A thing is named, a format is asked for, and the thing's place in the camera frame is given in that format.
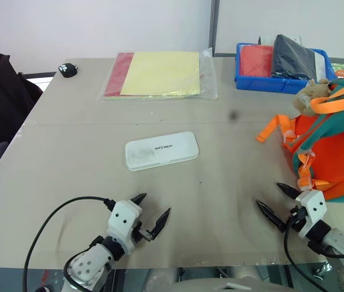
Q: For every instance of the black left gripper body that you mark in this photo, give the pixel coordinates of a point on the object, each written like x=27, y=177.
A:
x=142, y=233

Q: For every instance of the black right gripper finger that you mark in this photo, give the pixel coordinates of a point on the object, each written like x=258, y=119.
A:
x=270, y=214
x=290, y=191

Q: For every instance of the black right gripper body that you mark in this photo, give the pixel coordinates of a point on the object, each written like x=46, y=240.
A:
x=297, y=220

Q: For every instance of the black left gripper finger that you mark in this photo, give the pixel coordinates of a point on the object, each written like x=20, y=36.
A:
x=162, y=221
x=139, y=199

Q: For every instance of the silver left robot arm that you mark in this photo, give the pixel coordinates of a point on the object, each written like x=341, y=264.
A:
x=88, y=263

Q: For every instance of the white pencil case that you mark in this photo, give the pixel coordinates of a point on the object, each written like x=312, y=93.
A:
x=161, y=150

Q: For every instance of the orange and teal backpack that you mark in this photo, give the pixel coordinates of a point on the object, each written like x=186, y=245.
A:
x=339, y=146

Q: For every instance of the metal table clamp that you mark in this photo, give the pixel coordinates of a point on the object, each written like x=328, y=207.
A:
x=322, y=269

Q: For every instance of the brown plush animal head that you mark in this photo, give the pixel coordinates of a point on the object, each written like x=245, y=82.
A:
x=307, y=98

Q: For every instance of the blue plastic bin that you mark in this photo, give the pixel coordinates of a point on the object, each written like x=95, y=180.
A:
x=281, y=83

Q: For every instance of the red paper sheet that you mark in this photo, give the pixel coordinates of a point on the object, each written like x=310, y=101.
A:
x=118, y=76

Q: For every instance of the yellow paper sheet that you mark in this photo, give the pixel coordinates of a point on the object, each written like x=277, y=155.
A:
x=162, y=74

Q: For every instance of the black fabric bag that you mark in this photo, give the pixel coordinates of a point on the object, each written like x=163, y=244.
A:
x=293, y=59

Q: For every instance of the red fabric item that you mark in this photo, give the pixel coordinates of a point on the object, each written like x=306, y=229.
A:
x=255, y=62

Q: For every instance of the clear plastic bag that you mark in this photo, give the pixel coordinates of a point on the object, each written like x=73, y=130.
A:
x=209, y=82

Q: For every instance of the small black paw-print object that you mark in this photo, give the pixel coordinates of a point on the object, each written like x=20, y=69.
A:
x=67, y=70

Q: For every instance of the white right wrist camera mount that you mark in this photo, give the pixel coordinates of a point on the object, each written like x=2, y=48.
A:
x=311, y=207

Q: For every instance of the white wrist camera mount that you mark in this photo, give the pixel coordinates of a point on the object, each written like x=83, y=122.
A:
x=124, y=219
x=311, y=207

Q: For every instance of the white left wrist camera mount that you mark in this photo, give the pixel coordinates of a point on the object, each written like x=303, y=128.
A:
x=124, y=219

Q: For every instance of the grey window frame post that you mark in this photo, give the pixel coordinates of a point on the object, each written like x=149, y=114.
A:
x=214, y=27

